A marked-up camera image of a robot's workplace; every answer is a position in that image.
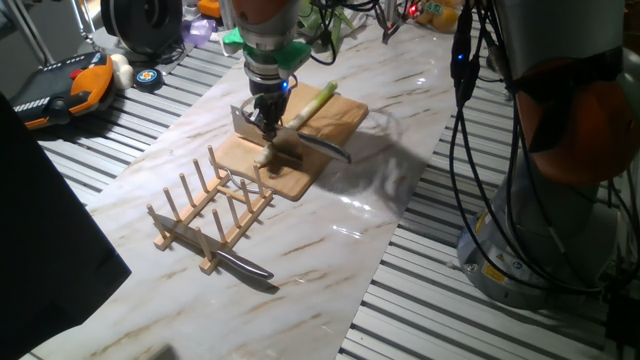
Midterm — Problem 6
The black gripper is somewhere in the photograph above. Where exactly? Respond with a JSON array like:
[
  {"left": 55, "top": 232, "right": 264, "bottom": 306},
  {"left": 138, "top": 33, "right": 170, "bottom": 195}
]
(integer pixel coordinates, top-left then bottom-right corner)
[{"left": 248, "top": 77, "right": 292, "bottom": 141}]

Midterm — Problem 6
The steel cleaver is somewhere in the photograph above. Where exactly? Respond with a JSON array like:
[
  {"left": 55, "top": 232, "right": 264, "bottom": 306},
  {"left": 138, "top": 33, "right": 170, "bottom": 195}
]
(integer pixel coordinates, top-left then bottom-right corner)
[{"left": 230, "top": 104, "right": 352, "bottom": 165}]

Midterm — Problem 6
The white scallion root bulb piece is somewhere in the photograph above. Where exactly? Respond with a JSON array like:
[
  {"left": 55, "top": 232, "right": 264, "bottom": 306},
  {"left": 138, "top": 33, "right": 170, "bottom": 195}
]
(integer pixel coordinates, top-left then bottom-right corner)
[{"left": 253, "top": 143, "right": 276, "bottom": 169}]

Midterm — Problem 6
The single white green scallion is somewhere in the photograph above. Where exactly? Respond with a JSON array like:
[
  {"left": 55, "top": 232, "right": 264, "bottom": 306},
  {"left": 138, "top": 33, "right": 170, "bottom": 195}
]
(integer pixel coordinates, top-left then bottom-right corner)
[{"left": 285, "top": 79, "right": 339, "bottom": 131}]

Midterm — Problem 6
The wooden cutting board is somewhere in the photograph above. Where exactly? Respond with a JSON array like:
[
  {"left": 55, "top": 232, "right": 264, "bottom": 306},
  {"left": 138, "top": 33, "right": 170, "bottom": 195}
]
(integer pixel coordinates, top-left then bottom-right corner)
[{"left": 213, "top": 79, "right": 370, "bottom": 202}]

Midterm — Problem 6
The wooden peg rack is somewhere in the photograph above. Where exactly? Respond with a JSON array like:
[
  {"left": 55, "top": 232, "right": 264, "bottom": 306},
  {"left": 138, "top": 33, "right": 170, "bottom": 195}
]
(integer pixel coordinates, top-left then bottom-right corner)
[{"left": 145, "top": 144, "right": 275, "bottom": 276}]

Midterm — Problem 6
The purple plastic bag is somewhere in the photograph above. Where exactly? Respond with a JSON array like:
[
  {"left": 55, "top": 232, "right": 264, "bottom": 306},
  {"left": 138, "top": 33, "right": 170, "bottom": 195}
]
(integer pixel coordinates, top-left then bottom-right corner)
[{"left": 179, "top": 17, "right": 217, "bottom": 49}]

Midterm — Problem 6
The orange plastic tool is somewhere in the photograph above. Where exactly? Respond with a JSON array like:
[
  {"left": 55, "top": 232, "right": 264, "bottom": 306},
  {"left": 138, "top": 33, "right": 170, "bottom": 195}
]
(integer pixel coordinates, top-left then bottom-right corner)
[{"left": 196, "top": 0, "right": 223, "bottom": 20}]

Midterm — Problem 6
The round blue black tape measure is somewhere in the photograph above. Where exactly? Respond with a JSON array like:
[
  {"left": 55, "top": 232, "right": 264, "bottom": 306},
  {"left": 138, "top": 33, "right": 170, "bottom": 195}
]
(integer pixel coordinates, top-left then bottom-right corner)
[{"left": 133, "top": 68, "right": 165, "bottom": 93}]

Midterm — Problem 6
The pointed steel kitchen knife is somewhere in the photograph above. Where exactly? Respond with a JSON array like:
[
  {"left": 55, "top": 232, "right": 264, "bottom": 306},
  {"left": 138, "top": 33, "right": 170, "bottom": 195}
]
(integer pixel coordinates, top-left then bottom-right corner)
[{"left": 153, "top": 213, "right": 275, "bottom": 281}]

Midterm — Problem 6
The small white rounded object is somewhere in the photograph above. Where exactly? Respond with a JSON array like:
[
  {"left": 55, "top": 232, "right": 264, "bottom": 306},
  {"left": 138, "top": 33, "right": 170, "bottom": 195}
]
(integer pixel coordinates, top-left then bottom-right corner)
[{"left": 109, "top": 53, "right": 135, "bottom": 91}]

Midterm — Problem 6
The black round spool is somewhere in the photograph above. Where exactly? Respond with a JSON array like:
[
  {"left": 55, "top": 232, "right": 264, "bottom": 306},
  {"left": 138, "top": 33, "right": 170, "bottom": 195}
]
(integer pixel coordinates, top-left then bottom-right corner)
[{"left": 99, "top": 0, "right": 185, "bottom": 56}]

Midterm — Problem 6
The marble pattern table mat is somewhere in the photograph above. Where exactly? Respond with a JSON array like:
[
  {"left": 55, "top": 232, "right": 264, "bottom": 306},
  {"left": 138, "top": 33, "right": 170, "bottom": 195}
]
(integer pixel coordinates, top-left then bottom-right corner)
[{"left": 29, "top": 19, "right": 476, "bottom": 360}]

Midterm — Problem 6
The clear bag of yellow fruit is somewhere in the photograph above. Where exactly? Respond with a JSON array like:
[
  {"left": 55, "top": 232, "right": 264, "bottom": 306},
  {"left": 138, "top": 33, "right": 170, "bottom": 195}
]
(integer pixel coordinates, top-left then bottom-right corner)
[{"left": 414, "top": 0, "right": 461, "bottom": 34}]

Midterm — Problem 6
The orange black teach pendant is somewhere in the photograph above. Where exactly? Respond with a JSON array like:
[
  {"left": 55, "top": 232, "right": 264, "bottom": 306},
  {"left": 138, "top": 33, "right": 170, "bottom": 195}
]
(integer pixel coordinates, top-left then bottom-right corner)
[{"left": 9, "top": 50, "right": 117, "bottom": 131}]

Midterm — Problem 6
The green wrist mount plate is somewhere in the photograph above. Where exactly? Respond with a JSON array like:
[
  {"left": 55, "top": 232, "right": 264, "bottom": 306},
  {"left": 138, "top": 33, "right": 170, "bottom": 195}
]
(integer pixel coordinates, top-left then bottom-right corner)
[{"left": 222, "top": 27, "right": 312, "bottom": 71}]

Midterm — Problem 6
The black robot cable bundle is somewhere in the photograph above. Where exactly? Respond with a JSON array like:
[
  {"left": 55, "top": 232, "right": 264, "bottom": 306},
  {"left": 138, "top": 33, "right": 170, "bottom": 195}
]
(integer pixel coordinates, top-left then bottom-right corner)
[{"left": 309, "top": 0, "right": 640, "bottom": 301}]

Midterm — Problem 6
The upright aluminium frame post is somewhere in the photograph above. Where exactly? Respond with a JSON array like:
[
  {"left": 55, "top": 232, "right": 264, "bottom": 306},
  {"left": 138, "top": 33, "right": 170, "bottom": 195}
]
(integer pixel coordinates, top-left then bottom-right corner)
[{"left": 8, "top": 0, "right": 56, "bottom": 66}]

